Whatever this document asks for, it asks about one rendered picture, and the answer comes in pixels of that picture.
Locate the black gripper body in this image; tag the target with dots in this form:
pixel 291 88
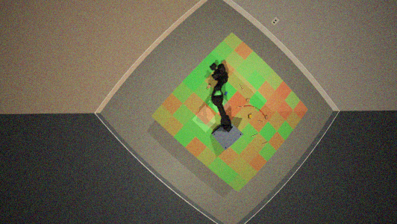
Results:
pixel 213 67

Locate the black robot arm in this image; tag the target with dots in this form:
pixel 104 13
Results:
pixel 217 100

